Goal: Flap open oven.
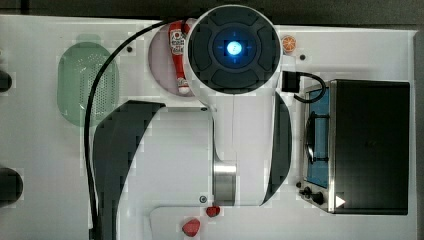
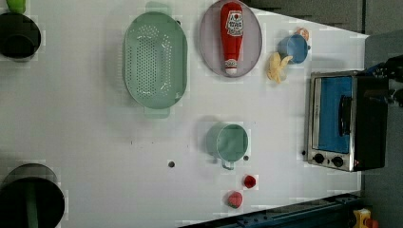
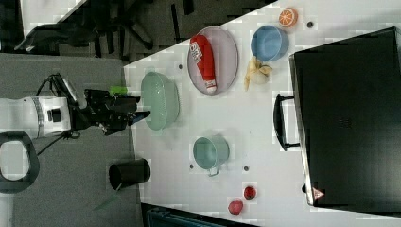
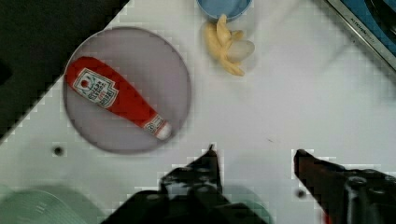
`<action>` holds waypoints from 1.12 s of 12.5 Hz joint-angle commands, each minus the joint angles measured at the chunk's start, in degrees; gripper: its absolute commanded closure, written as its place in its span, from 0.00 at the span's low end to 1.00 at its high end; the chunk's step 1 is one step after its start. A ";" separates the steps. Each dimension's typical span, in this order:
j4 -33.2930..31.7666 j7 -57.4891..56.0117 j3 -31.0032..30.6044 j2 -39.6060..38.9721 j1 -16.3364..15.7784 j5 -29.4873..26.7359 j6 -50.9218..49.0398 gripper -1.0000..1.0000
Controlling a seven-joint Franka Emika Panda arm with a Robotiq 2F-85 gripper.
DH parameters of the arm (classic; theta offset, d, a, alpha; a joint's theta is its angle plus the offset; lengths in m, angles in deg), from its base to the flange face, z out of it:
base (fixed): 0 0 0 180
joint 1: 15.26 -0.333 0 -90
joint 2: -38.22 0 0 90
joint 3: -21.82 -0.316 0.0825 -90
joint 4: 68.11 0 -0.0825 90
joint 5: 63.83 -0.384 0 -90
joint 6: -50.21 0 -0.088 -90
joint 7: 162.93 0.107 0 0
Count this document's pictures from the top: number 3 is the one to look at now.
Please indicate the pink oval plate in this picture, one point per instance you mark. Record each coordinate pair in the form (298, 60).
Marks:
(225, 58)

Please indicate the blue bowl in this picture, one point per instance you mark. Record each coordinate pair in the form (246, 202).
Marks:
(269, 43)

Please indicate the red ketchup bottle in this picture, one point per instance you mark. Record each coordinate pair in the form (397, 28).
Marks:
(202, 54)

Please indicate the dark blue bin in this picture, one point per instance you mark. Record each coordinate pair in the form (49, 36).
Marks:
(158, 216)

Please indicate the orange slice toy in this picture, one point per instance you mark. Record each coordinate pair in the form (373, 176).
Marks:
(288, 17)

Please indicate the peeled banana toy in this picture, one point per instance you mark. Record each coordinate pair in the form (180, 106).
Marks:
(257, 73)

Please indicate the black oven door handle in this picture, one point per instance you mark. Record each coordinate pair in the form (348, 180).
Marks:
(279, 122)

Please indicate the light green oval colander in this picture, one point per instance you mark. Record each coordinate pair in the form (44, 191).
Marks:
(160, 97)

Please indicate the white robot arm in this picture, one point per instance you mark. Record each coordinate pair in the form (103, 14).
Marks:
(33, 117)

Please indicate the dark red strawberry toy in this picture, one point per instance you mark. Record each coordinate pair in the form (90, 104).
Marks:
(249, 193)

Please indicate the red apple toy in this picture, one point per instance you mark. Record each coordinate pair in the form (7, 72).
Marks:
(235, 207)

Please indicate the green cylinder object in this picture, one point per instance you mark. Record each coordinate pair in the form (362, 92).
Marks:
(118, 90)

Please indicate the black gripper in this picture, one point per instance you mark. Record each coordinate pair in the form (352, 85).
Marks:
(112, 113)

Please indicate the black office chair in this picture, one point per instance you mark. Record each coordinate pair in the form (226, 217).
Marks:
(79, 22)

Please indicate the green mug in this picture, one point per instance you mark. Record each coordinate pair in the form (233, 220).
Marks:
(210, 153)

